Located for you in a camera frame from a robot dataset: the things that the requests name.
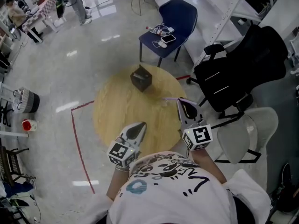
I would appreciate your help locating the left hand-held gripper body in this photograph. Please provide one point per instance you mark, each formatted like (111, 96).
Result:
(121, 154)

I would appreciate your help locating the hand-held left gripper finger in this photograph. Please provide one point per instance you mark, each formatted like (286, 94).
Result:
(141, 137)
(134, 127)

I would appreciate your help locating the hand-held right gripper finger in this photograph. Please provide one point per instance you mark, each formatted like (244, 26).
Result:
(181, 114)
(197, 109)

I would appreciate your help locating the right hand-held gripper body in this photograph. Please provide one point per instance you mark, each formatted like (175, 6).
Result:
(197, 136)

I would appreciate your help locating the clear drinking glass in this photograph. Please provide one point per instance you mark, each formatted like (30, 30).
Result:
(167, 102)

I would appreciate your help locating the person's right forearm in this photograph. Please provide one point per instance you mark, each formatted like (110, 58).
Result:
(208, 164)

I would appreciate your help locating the person's left forearm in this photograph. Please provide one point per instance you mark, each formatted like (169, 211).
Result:
(115, 183)

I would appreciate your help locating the round wooden table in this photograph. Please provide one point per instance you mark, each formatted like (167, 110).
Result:
(121, 111)

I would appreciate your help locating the red floor tape line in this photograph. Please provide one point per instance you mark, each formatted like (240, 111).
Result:
(183, 77)
(83, 105)

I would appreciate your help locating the black square box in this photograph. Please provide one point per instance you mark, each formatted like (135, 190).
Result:
(141, 79)

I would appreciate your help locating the light grey chair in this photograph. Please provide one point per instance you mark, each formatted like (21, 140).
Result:
(247, 134)

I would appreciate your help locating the white printed t-shirt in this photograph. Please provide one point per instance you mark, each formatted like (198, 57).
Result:
(172, 199)

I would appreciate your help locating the white smartphone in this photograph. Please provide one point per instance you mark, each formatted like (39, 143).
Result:
(168, 38)

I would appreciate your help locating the black office chair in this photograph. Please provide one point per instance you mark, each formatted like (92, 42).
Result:
(257, 59)

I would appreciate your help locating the white charger block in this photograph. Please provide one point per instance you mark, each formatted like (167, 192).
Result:
(170, 29)

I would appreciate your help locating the clear plastic water bottle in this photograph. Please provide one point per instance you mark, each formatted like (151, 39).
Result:
(156, 31)

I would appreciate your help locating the small red white bucket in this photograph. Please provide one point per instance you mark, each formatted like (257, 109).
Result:
(28, 125)

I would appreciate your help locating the black oval board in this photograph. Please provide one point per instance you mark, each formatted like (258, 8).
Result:
(286, 176)

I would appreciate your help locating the navy blue chair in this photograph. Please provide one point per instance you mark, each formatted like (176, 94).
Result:
(180, 13)

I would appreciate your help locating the white metal shelf rack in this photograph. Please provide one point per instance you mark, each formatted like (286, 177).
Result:
(205, 8)

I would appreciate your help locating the grey white woven basket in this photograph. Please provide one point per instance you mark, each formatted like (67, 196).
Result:
(31, 102)

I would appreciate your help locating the black metal lattice chair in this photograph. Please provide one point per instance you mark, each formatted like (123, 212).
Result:
(12, 164)

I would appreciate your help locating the white desk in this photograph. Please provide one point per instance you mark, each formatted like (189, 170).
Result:
(14, 134)

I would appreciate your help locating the black bag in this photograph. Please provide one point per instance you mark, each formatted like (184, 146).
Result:
(287, 199)

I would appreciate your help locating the black paddle-shaped object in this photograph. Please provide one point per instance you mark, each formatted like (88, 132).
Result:
(60, 8)

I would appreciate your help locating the checkered cloth table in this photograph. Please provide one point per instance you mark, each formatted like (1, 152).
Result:
(39, 15)

